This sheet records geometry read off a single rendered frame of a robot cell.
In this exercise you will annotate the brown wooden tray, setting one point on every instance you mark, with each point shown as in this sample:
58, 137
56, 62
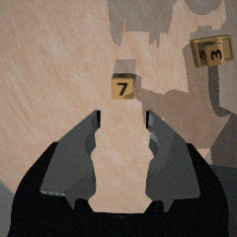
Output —
226, 41

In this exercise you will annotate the tan wooden number cube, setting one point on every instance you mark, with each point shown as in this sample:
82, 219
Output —
211, 53
122, 86

